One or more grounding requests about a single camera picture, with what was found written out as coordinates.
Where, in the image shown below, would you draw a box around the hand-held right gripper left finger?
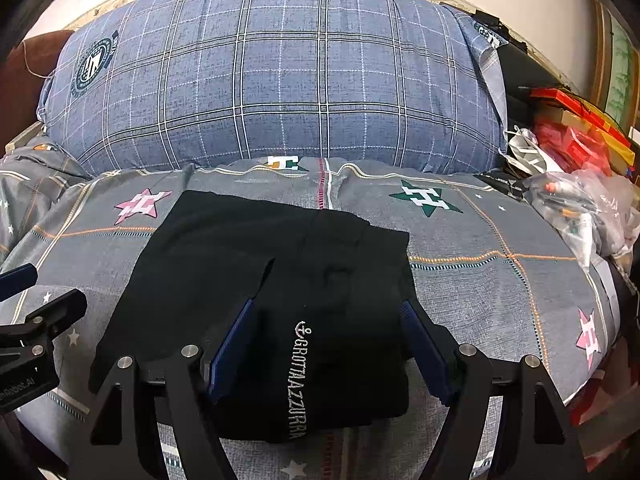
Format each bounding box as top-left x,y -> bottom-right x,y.
89,299 -> 261,480

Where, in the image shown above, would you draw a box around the black flat package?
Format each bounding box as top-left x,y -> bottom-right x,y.
474,170 -> 527,200

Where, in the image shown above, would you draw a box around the beige string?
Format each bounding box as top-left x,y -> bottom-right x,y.
26,51 -> 57,82

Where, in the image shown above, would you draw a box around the brown cushion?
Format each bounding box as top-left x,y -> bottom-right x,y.
4,30 -> 76,128

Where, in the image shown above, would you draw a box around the wooden bed frame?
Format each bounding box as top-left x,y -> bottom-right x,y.
4,121 -> 47,155

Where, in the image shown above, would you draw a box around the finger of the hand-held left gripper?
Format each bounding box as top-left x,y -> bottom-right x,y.
0,266 -> 40,303
0,287 -> 88,361

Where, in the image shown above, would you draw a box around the black pants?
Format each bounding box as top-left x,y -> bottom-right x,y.
89,189 -> 412,445

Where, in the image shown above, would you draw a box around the clear plastic bag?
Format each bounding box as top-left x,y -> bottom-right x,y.
524,169 -> 640,270

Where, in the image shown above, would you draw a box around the grey star-printed bedsheet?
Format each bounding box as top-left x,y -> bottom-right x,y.
0,142 -> 623,480

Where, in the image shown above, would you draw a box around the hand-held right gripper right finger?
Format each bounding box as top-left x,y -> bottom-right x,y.
400,299 -> 586,480

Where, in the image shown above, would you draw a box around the pile of red packets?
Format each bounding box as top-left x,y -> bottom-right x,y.
529,86 -> 637,177

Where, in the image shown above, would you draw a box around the framed picture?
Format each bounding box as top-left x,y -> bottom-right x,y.
592,0 -> 640,133

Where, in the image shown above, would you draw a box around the blue plaid pillow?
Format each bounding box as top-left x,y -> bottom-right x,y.
37,0 -> 508,181

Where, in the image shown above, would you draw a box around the white plastic bag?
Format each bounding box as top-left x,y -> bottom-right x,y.
504,126 -> 565,177

